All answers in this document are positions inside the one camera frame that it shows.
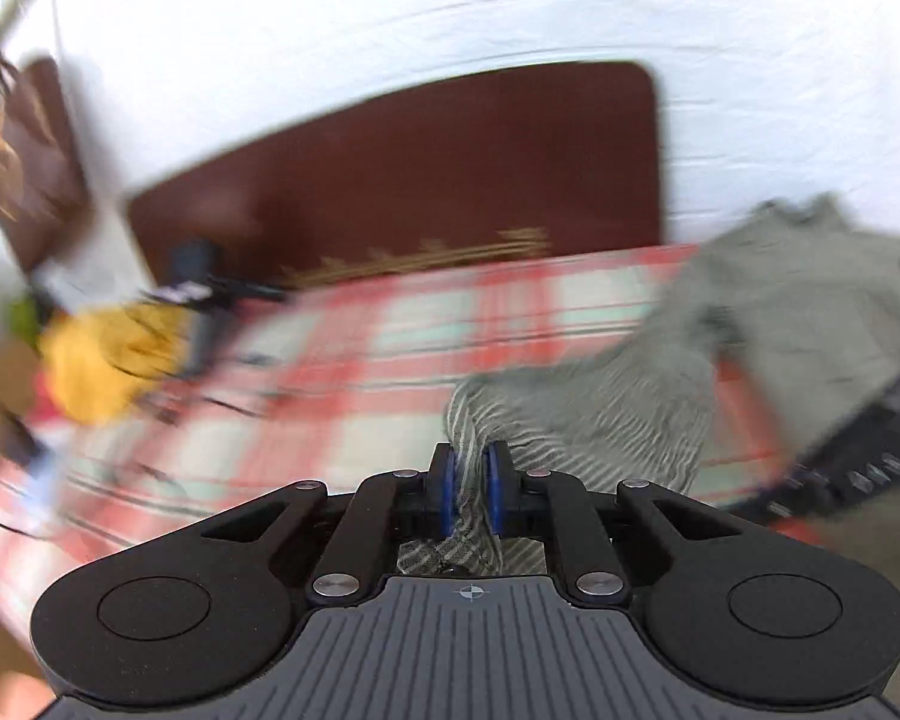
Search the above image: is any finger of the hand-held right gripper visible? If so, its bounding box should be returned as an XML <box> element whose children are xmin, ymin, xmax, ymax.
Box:
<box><xmin>750</xmin><ymin>454</ymin><xmax>900</xmax><ymax>522</ymax></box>
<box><xmin>787</xmin><ymin>364</ymin><xmax>900</xmax><ymax>475</ymax></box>

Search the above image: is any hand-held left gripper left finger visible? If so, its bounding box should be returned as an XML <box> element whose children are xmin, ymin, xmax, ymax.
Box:
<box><xmin>202</xmin><ymin>441</ymin><xmax>458</xmax><ymax>607</ymax></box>

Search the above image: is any red plaid bed sheet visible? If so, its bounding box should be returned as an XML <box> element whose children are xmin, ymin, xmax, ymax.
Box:
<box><xmin>0</xmin><ymin>244</ymin><xmax>900</xmax><ymax>616</ymax></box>

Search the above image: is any brown paper bag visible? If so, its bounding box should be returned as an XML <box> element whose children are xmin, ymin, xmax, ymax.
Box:
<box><xmin>0</xmin><ymin>56</ymin><xmax>97</xmax><ymax>275</ymax></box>

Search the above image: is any striped shirt with checked lining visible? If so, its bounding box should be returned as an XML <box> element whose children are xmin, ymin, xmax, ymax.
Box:
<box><xmin>397</xmin><ymin>195</ymin><xmax>900</xmax><ymax>578</ymax></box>

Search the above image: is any brown wooden board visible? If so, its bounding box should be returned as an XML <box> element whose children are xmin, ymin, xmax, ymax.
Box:
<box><xmin>124</xmin><ymin>60</ymin><xmax>665</xmax><ymax>290</ymax></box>

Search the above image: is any yellow cloth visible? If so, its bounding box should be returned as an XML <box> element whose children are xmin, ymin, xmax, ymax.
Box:
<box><xmin>37</xmin><ymin>304</ymin><xmax>196</xmax><ymax>422</ymax></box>

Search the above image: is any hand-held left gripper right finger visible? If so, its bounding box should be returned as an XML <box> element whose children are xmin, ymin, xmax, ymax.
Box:
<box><xmin>484</xmin><ymin>441</ymin><xmax>732</xmax><ymax>607</ymax></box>

